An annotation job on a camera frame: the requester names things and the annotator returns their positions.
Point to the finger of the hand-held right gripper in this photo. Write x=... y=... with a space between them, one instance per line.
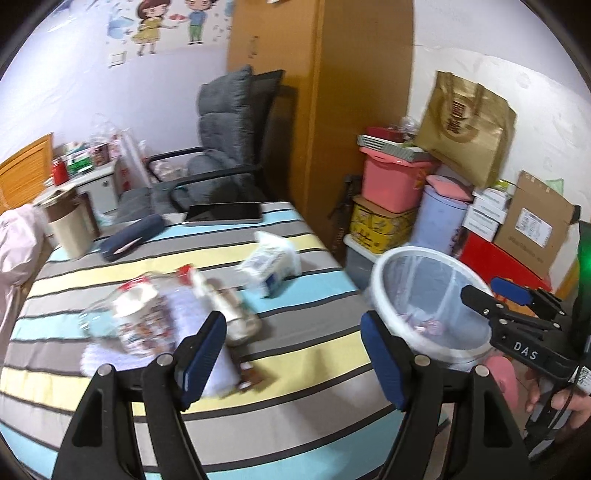
x=510 y=288
x=480 y=301

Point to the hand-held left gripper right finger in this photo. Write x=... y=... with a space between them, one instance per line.
x=382 y=364

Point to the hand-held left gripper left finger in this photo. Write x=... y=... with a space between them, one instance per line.
x=203 y=357

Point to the lavender fluffy cloth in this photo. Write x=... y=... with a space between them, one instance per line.
x=221 y=369

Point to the small brown wrapper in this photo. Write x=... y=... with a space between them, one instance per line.
x=251 y=377

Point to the clear plastic bottle red label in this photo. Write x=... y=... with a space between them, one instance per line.
x=141 y=314

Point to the white bin with clear liner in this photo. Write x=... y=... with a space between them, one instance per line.
x=383 y=277

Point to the plastic wrapper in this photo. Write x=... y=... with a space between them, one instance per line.
x=99 y=321

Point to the person's right hand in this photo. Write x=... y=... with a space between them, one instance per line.
x=575 y=405

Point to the large red box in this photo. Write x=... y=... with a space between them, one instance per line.
x=494 y=261

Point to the small pink wrapper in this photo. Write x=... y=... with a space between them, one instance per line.
x=427 y=327

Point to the brown cardboard box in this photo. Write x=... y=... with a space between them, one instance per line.
x=531 y=221

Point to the stack of white boxes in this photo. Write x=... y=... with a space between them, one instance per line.
x=482 y=221

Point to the striped bed sheet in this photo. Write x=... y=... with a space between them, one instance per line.
x=304 y=401

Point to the lavender bin with pink lid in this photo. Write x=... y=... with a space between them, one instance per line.
x=436 y=221

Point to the small white box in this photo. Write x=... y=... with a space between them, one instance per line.
x=491 y=198

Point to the clear storage box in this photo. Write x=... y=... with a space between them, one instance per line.
x=360 y=263

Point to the white tissue pack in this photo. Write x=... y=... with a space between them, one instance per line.
x=270 y=263

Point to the yellow carton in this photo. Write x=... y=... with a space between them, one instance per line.
x=378 y=226

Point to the dark blue pencil case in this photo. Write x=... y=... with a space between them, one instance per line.
x=134 y=235

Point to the pink plastic tub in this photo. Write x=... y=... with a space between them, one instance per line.
x=392 y=184

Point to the black tablet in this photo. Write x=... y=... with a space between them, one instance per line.
x=224 y=213

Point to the black tripod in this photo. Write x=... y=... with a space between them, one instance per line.
x=344 y=217

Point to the gold shopping bag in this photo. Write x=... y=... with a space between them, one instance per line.
x=461 y=124

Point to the light green plastic bag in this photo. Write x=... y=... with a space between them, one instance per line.
x=104 y=218

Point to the grey striped flat box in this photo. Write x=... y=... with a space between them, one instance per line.
x=383 y=146

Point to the dark red flat box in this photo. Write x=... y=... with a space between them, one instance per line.
x=385 y=134

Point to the white nightstand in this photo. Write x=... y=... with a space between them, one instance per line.
x=99 y=189

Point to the white bag with red print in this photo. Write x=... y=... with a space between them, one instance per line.
x=131 y=161

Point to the green and white box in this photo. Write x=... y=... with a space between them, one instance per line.
x=81 y=165

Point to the grey chair cushion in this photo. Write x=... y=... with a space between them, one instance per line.
x=221 y=120

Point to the black office chair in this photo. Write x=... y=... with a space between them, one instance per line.
x=268 y=124

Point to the wooden wardrobe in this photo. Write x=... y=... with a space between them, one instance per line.
x=323 y=115

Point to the wooden headboard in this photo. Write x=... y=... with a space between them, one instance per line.
x=23 y=175

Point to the white wall switch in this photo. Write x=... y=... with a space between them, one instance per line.
x=117 y=58

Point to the cartoon wall sticker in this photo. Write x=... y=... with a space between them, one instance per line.
x=152 y=23

